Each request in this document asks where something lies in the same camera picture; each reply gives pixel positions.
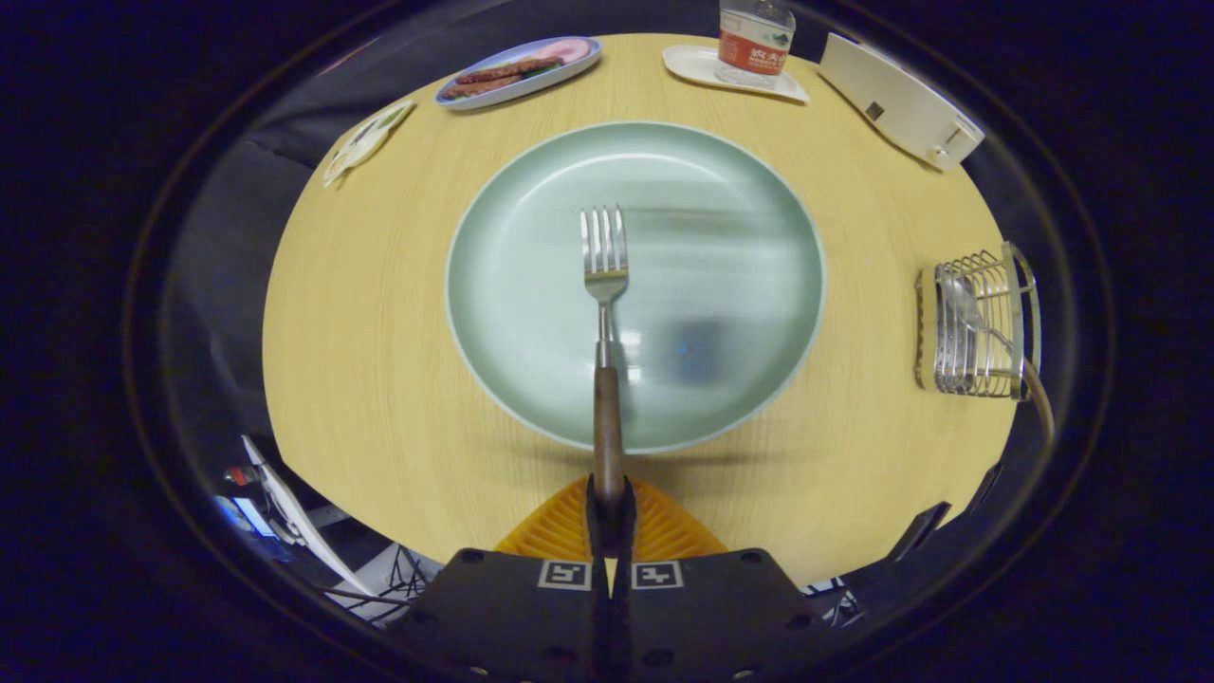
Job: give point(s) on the clear water bottle red cap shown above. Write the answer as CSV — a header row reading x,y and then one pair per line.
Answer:
x,y
754,52

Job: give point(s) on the white panel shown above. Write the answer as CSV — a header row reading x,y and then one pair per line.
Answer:
x,y
303,522

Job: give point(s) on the white toaster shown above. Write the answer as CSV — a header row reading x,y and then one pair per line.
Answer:
x,y
892,95

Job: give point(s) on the white square coaster tray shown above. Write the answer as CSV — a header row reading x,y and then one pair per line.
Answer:
x,y
692,64

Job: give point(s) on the glowing blue screen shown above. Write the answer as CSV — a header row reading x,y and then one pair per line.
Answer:
x,y
248,503

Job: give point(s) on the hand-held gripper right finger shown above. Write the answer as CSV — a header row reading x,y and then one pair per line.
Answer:
x,y
624,579

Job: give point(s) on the colourful plate with food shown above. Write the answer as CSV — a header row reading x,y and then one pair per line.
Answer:
x,y
512,76

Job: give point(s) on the light green plate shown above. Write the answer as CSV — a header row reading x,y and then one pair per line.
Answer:
x,y
721,237

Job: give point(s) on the white divided sauce dish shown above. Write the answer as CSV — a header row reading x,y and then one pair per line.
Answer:
x,y
365,142

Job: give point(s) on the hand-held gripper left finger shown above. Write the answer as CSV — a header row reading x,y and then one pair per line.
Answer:
x,y
597,579

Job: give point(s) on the black table clamp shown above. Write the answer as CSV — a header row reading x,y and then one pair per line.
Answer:
x,y
986,489
920,531

